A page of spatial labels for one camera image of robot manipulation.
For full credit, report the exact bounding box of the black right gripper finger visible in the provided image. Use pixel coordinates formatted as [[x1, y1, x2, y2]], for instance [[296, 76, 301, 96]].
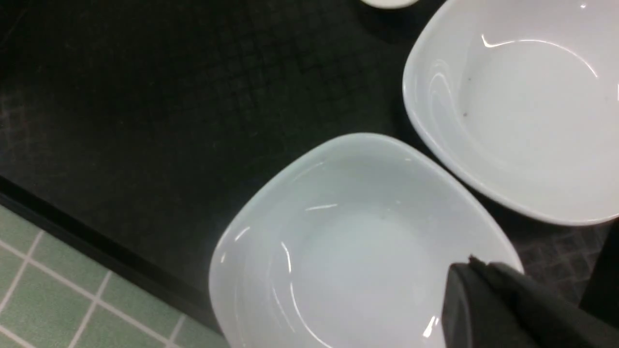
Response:
[[441, 256, 619, 348]]

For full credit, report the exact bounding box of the white square bowl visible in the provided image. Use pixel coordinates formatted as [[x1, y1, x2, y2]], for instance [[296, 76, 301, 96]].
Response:
[[402, 0, 619, 226], [208, 133, 524, 348]]

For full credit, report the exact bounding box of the white ceramic soup spoon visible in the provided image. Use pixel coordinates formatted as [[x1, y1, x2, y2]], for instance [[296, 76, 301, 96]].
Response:
[[362, 0, 418, 10]]

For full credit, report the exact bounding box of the black plastic serving tray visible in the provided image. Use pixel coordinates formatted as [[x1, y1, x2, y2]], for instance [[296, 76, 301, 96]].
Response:
[[0, 0, 619, 334]]

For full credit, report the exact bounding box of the green checkered table mat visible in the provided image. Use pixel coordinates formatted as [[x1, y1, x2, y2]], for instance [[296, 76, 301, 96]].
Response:
[[0, 208, 227, 348]]

